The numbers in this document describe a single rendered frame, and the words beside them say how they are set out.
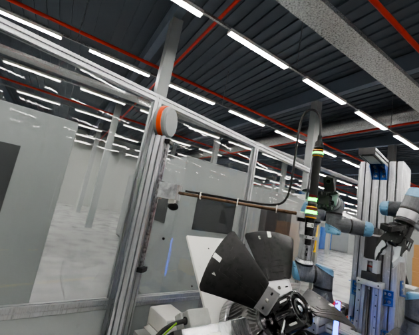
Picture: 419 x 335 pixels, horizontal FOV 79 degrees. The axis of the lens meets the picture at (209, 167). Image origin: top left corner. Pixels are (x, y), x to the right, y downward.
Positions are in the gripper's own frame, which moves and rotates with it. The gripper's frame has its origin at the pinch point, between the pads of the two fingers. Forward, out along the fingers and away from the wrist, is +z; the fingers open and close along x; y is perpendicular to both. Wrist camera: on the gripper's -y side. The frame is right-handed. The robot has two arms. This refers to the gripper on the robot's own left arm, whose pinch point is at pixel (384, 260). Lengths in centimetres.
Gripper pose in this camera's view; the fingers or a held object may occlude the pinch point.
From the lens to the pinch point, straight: 136.0
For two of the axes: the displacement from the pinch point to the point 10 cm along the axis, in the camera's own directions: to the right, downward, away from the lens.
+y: 7.8, 5.0, 3.9
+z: -4.9, 8.6, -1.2
